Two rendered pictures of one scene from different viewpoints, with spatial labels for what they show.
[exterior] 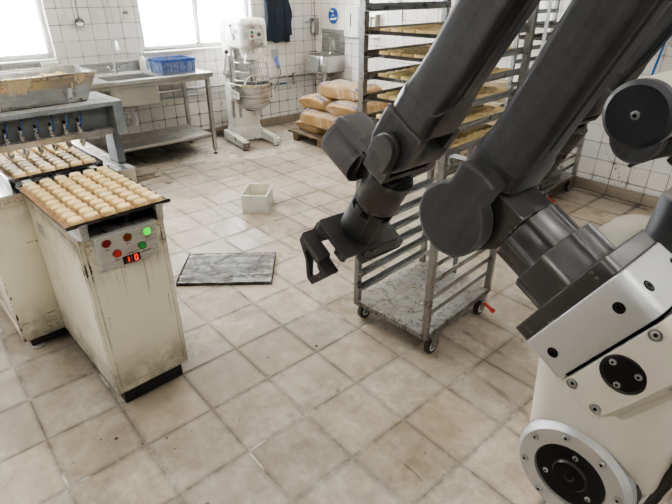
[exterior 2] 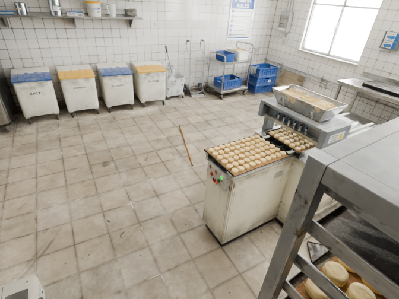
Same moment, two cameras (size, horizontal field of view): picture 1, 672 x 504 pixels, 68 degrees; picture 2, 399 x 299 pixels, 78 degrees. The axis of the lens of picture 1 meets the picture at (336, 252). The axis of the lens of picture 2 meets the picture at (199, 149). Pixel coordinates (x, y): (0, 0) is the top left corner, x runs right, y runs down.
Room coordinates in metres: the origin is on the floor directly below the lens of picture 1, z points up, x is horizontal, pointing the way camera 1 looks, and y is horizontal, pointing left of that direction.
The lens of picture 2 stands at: (1.85, -0.76, 2.00)
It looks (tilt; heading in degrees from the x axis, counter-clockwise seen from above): 32 degrees down; 100
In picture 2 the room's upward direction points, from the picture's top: 4 degrees clockwise
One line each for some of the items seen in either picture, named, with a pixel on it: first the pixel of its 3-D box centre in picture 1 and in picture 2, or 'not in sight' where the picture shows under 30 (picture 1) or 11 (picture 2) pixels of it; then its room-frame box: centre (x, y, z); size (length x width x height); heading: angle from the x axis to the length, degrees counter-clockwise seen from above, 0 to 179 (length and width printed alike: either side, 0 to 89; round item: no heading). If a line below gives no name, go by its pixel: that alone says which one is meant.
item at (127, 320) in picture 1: (108, 281); (245, 191); (1.98, 1.07, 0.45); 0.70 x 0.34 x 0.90; 44
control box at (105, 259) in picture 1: (127, 245); (217, 175); (1.72, 0.82, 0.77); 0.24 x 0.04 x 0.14; 134
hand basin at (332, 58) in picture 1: (327, 53); not in sight; (6.91, 0.11, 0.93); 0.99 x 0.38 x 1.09; 41
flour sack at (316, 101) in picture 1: (330, 99); not in sight; (6.24, 0.06, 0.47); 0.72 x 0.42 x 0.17; 131
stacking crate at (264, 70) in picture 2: not in sight; (262, 70); (2.11, 5.55, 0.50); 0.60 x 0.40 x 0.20; 43
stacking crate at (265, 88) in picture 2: not in sight; (259, 86); (2.11, 5.55, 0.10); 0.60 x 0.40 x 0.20; 39
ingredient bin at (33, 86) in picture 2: not in sight; (37, 95); (-1.59, 2.57, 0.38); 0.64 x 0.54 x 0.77; 134
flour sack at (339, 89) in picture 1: (348, 90); not in sight; (6.00, -0.14, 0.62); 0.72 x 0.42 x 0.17; 47
